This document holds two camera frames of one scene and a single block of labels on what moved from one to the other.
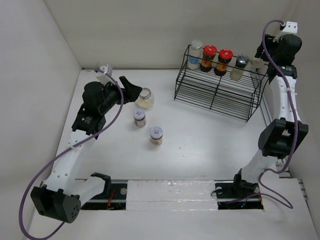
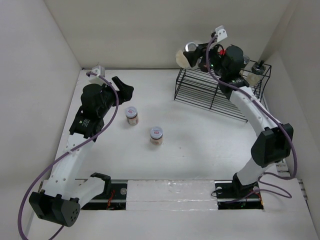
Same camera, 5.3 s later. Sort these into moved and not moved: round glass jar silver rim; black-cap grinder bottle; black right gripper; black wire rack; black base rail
Moved: black right gripper; round glass jar silver rim; black-cap grinder bottle
Not moved: black base rail; black wire rack
